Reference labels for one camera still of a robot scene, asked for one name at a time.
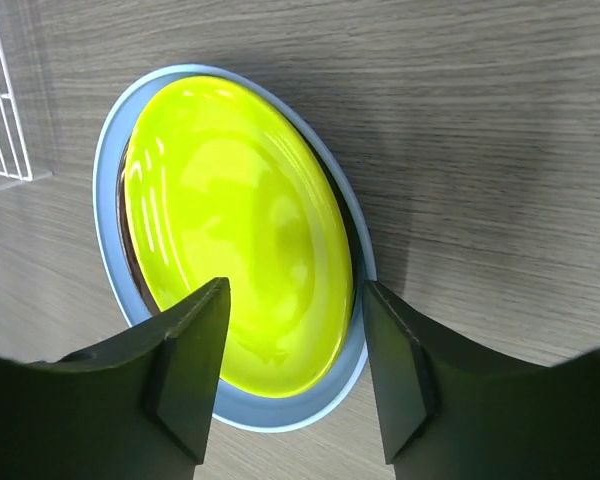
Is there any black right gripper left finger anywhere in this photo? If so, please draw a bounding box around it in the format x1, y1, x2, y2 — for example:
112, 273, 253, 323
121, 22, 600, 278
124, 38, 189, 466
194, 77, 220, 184
0, 277, 230, 479

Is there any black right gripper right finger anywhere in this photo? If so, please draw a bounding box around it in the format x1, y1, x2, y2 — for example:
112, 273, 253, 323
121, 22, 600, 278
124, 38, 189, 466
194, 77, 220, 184
364, 281, 600, 479

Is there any light blue plate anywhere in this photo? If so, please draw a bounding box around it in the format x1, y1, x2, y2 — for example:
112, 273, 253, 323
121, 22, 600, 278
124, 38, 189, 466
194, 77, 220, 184
92, 64, 377, 433

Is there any yellow patterned plate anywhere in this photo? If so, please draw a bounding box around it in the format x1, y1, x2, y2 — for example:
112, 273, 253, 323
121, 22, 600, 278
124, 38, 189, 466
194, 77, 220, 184
116, 136, 366, 316

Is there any lime green plate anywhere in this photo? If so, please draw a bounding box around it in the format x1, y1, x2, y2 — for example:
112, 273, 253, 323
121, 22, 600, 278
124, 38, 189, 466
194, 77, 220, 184
124, 76, 353, 398

